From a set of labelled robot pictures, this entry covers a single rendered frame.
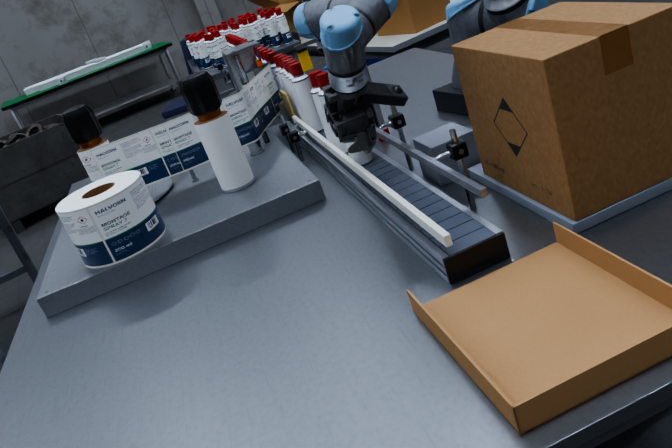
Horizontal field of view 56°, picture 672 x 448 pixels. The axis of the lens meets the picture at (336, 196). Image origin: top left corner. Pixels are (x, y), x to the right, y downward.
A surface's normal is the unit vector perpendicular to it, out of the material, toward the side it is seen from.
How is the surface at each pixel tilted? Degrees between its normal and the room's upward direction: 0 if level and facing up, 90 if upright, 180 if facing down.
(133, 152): 90
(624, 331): 0
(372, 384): 0
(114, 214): 90
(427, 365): 0
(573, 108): 90
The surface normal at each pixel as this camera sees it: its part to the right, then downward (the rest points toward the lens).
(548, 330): -0.32, -0.88
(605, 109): 0.28, 0.29
